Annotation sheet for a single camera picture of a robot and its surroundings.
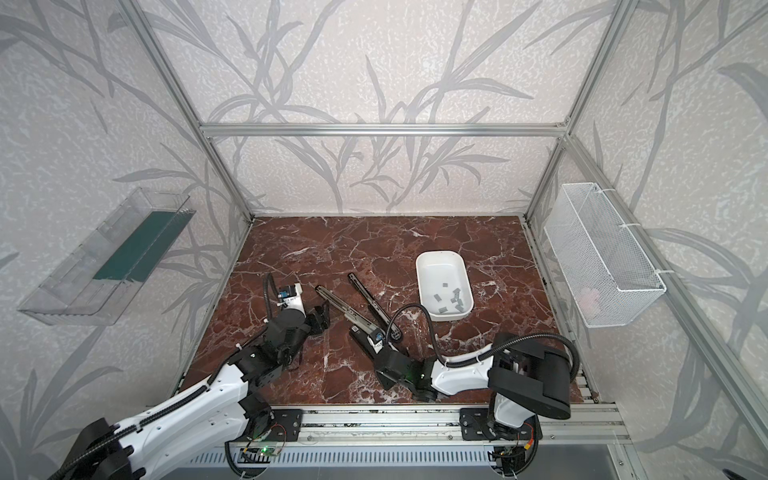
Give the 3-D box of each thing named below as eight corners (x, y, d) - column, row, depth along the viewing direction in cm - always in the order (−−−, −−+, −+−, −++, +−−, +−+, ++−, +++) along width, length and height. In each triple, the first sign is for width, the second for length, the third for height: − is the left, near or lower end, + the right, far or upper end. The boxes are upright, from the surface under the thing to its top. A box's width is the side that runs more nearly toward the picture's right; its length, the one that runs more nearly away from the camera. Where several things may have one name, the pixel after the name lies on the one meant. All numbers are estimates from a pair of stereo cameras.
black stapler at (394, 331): (395, 342, 90) (395, 339, 87) (347, 279, 104) (345, 275, 102) (402, 337, 91) (402, 333, 89) (353, 275, 105) (352, 271, 103)
